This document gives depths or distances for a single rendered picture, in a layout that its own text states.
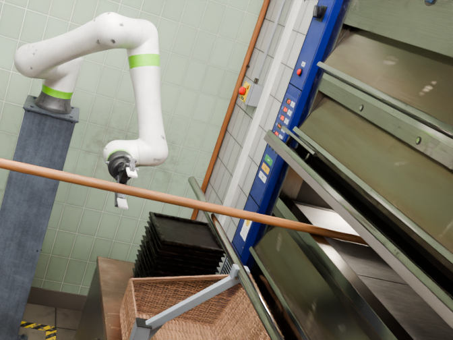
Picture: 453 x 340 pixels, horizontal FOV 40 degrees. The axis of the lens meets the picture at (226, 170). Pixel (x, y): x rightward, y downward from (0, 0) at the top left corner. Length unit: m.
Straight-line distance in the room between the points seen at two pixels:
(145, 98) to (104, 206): 1.17
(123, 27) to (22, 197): 0.89
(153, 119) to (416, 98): 0.96
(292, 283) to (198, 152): 1.27
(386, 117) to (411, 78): 0.14
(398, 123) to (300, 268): 0.66
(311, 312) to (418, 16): 0.98
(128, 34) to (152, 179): 1.25
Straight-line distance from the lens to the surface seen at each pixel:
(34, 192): 2.71
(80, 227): 3.41
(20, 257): 2.83
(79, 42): 2.31
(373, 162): 1.97
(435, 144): 1.75
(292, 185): 2.52
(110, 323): 2.48
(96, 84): 3.17
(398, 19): 2.10
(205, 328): 2.62
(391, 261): 1.54
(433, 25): 1.93
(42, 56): 2.43
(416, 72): 1.93
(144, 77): 2.32
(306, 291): 2.18
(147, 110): 2.31
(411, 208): 1.74
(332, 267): 2.05
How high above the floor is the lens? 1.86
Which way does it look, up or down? 15 degrees down
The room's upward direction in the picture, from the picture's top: 19 degrees clockwise
